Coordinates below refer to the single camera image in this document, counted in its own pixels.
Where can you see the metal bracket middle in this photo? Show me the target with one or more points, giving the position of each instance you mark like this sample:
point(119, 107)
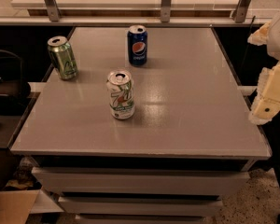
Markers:
point(165, 10)

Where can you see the metal bracket left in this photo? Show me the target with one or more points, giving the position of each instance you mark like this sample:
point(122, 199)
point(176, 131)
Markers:
point(52, 10)

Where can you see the metal bracket right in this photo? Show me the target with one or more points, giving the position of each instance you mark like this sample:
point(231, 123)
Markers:
point(240, 12)

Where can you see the metal bracket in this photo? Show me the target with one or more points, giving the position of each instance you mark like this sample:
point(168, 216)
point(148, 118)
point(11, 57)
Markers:
point(165, 10)
point(52, 10)
point(240, 12)

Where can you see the green soda can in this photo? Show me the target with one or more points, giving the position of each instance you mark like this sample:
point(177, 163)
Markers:
point(62, 57)

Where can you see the blue Pepsi can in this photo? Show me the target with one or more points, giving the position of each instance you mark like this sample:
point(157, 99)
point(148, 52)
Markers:
point(137, 45)

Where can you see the black chair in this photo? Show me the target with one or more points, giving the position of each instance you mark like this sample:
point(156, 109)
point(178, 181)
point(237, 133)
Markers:
point(14, 87)

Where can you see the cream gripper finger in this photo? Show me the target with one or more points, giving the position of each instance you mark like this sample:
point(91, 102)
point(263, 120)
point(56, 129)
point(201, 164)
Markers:
point(266, 104)
point(259, 37)

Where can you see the white 7up can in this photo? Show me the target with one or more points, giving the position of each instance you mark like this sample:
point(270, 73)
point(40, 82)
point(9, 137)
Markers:
point(120, 88)

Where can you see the cardboard box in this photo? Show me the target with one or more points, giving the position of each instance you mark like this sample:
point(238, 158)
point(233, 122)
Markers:
point(16, 200)

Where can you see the grey drawer cabinet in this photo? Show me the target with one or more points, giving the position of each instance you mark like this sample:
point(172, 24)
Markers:
point(187, 146)

